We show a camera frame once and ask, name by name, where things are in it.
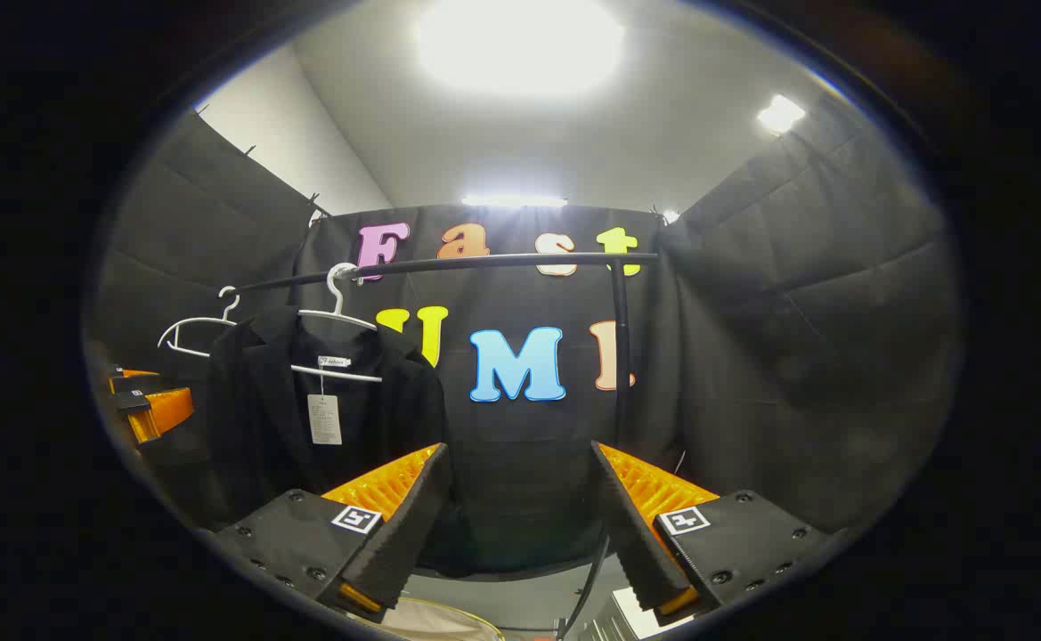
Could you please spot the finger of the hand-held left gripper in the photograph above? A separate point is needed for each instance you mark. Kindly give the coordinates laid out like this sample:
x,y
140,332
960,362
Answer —
x,y
133,383
164,411

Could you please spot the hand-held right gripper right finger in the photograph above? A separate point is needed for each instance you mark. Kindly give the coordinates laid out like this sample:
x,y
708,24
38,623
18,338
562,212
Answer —
x,y
636,543

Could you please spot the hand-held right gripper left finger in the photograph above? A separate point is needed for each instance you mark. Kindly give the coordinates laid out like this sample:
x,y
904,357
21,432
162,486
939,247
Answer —
x,y
409,534

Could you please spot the beige laundry hamper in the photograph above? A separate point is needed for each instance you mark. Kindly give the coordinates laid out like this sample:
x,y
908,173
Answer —
x,y
435,625

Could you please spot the black jacket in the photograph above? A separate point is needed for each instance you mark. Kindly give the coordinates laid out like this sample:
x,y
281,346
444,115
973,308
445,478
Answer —
x,y
262,418

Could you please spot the white plastic hanger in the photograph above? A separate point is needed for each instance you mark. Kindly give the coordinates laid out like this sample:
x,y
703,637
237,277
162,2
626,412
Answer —
x,y
335,294
183,320

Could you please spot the black metal clothes rack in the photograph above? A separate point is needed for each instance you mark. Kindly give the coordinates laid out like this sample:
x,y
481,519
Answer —
x,y
484,262

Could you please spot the grey ribbed metal panel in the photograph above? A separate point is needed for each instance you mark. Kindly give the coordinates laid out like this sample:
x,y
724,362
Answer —
x,y
609,623

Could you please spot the black backdrop cloth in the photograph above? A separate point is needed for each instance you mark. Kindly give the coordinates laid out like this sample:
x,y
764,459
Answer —
x,y
796,356

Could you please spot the ceiling light strip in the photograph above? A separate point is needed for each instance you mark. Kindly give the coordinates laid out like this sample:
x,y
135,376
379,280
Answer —
x,y
513,201

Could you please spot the large ceiling light panel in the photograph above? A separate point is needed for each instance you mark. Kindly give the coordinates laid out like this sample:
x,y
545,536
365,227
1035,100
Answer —
x,y
520,44

